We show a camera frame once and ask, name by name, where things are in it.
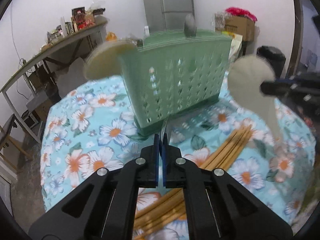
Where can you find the beige plastic soup spoon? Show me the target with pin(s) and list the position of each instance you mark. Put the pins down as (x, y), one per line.
(104, 61)

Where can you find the grey-white plastic spoon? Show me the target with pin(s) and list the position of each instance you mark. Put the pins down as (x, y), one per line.
(245, 76)

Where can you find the wooden chopstick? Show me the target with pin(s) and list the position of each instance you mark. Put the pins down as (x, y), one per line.
(162, 212)
(220, 159)
(160, 222)
(205, 160)

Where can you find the clutter boxes on table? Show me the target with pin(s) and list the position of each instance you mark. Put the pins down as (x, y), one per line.
(80, 19)

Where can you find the blue floral tablecloth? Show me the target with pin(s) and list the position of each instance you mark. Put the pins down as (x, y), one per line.
(93, 127)

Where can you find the orange plastic bag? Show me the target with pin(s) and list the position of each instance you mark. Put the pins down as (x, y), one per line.
(110, 36)

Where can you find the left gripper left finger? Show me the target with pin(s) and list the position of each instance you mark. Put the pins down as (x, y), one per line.
(104, 205)

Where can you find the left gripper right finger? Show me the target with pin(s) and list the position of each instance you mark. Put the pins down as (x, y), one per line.
(217, 205)

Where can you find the long wooden side table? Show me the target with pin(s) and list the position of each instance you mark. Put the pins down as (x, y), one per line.
(44, 56)

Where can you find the wooden chair dark seat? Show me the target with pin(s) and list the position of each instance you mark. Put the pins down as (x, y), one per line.
(7, 139)

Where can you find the black trash bin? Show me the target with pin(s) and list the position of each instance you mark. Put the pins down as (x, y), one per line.
(274, 57)

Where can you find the yellow-green bag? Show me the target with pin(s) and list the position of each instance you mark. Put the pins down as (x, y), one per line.
(236, 45)

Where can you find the grey refrigerator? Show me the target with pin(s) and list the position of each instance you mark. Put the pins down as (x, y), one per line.
(164, 15)

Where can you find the green perforated utensil holder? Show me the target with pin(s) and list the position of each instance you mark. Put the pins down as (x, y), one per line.
(171, 74)

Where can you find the cardboard box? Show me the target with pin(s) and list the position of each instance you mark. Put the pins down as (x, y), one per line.
(239, 25)

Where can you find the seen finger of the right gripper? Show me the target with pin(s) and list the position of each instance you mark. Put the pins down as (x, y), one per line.
(278, 87)

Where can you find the red fluffy item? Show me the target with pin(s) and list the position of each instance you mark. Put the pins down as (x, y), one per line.
(241, 13)

